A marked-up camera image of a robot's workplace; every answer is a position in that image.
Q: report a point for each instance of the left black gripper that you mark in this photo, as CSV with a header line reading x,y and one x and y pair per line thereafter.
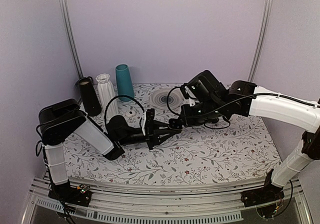
x,y
150,139

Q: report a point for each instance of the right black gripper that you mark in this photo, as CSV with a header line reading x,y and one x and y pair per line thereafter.
x,y
188,121

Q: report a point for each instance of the black earbud charging case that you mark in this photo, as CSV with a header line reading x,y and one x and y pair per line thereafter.
x,y
175,124

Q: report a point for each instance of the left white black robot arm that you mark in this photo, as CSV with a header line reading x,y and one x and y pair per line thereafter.
x,y
59,121

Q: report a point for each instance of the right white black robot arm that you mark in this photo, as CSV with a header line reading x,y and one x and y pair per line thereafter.
x,y
213,100

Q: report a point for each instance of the spiral patterned plate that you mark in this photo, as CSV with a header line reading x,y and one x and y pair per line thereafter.
x,y
159,99

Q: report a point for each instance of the teal vase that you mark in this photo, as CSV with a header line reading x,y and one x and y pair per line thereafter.
x,y
124,81

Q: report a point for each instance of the floral tablecloth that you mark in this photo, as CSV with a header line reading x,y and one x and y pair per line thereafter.
x,y
224,152

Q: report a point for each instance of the white ribbed vase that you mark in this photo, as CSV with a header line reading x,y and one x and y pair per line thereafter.
x,y
106,92

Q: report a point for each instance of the black cylinder vase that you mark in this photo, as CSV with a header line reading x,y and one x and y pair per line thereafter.
x,y
89,97

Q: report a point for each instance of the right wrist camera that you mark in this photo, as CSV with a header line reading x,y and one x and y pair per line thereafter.
x,y
185,93

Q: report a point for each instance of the aluminium front rail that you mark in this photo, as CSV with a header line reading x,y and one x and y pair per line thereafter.
x,y
218,203

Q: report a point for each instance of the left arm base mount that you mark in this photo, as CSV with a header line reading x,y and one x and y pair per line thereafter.
x,y
80,195

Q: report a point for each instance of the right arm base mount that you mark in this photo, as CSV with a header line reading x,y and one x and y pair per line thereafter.
x,y
270,200

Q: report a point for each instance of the right aluminium frame post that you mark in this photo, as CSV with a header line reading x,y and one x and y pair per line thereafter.
x,y
261,38

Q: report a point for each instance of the aluminium frame post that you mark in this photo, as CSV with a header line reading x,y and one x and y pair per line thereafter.
x,y
70,37
261,38

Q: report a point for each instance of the left aluminium frame post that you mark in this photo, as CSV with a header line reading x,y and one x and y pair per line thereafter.
x,y
70,37

